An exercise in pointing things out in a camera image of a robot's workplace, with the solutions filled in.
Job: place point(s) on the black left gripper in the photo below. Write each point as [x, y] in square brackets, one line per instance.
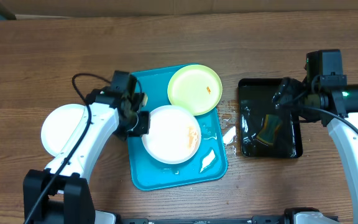
[144, 129]

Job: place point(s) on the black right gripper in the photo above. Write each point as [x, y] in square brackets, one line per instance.
[283, 94]

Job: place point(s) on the green yellow sponge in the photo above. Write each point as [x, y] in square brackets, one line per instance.
[269, 130]

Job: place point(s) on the pink plate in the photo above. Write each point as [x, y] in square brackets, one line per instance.
[174, 135]

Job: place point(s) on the white plate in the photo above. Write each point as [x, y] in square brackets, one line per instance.
[59, 126]

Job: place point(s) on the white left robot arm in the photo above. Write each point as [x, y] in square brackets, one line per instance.
[60, 193]

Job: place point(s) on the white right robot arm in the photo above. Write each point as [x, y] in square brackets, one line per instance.
[334, 103]

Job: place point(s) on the black water tray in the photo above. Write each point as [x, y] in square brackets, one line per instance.
[255, 102]

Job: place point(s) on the teal plastic tray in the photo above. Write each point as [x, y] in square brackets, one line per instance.
[208, 163]

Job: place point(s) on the yellow plate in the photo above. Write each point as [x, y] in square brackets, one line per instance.
[196, 88]

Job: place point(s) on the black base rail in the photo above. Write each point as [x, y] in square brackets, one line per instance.
[289, 216]

